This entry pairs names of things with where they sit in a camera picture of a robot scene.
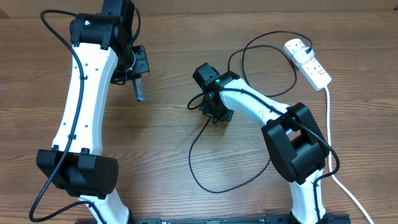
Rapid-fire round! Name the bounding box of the white power strip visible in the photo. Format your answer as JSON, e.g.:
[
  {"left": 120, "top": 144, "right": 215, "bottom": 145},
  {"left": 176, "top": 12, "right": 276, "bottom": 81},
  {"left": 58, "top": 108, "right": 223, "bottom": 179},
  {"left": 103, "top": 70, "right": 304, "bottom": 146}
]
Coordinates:
[{"left": 284, "top": 39, "right": 331, "bottom": 91}]

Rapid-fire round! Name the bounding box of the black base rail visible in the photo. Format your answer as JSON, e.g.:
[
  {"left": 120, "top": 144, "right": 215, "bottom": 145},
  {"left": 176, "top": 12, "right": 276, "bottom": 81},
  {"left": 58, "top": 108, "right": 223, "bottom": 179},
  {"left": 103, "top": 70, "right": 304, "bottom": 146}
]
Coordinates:
[{"left": 74, "top": 213, "right": 352, "bottom": 224}]

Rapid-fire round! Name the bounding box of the blue Galaxy smartphone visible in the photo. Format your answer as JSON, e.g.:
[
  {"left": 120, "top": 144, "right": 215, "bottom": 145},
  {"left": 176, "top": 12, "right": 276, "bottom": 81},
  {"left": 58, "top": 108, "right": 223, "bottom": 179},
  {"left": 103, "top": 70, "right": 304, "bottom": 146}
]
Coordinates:
[{"left": 132, "top": 78, "right": 146, "bottom": 102}]

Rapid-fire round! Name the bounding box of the white charger plug adapter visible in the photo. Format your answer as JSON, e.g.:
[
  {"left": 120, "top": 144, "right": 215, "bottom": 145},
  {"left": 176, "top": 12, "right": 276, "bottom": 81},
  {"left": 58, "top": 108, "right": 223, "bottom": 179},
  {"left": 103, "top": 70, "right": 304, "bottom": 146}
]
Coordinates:
[{"left": 293, "top": 47, "right": 315, "bottom": 66}]

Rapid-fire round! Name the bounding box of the white power strip cord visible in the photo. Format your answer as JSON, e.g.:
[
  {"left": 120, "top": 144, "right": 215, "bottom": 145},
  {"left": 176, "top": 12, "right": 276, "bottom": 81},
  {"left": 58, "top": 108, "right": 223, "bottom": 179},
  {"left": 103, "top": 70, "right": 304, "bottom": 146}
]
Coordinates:
[{"left": 324, "top": 86, "right": 374, "bottom": 224}]

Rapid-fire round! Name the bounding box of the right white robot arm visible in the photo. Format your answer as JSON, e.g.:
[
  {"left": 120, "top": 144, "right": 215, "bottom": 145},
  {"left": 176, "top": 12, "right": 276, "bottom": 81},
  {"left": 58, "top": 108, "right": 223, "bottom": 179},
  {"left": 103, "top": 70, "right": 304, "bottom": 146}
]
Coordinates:
[{"left": 193, "top": 63, "right": 331, "bottom": 223}]

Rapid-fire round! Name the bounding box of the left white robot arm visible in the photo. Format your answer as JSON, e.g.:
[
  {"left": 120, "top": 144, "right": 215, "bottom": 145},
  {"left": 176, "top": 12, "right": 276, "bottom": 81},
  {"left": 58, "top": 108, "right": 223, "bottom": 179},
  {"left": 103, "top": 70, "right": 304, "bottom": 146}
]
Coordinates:
[{"left": 36, "top": 0, "right": 150, "bottom": 223}]

